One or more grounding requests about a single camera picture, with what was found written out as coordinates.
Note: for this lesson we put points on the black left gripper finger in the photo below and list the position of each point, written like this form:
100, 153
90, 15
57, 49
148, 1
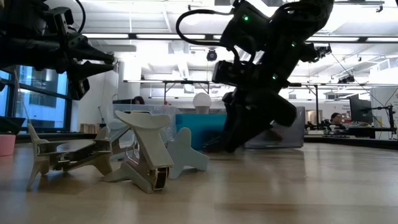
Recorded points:
87, 49
87, 70

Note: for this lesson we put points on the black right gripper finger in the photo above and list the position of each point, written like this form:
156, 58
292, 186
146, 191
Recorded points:
216, 147
233, 143

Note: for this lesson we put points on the red stapler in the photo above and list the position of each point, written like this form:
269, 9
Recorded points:
276, 134

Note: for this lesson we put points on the pink tape roll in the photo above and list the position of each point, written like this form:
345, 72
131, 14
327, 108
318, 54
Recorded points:
6, 144

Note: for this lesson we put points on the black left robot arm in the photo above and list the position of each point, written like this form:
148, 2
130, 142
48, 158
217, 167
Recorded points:
18, 15

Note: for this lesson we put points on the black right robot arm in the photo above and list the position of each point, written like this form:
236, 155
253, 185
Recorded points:
289, 25

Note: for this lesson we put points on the grey staple remover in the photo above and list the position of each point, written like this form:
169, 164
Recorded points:
149, 140
77, 155

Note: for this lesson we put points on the teal plastic bin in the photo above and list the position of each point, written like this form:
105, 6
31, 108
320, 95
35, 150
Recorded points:
199, 127

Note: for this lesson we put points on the grey translucent plastic bin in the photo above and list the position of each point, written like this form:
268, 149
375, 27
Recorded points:
292, 137

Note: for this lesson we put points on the black screen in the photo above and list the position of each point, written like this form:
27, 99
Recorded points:
124, 101

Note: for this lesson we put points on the clear plastic bottle white cap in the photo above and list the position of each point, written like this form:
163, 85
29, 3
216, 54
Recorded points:
202, 99

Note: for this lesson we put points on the black framed glass window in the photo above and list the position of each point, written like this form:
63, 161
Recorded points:
40, 109

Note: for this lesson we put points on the wooden block stack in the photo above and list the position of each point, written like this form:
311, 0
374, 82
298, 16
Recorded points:
88, 128

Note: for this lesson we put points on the person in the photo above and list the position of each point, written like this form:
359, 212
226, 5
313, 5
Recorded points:
139, 100
336, 119

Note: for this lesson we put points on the black computer monitor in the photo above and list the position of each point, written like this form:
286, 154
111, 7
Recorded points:
360, 109

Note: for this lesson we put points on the black desk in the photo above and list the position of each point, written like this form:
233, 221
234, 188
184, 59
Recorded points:
373, 132

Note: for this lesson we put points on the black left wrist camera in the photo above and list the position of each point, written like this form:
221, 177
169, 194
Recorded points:
59, 20

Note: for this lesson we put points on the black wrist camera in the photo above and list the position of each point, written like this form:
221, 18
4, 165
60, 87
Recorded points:
224, 73
59, 20

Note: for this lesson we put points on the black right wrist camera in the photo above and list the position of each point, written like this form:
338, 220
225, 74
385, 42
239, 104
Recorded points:
224, 73

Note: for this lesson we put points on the black metal rack frame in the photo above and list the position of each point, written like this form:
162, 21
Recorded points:
186, 82

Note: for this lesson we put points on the black dome ceiling camera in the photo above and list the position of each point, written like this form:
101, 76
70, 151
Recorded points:
211, 56

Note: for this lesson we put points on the black ceiling camera rig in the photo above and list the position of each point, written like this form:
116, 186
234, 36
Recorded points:
323, 51
346, 79

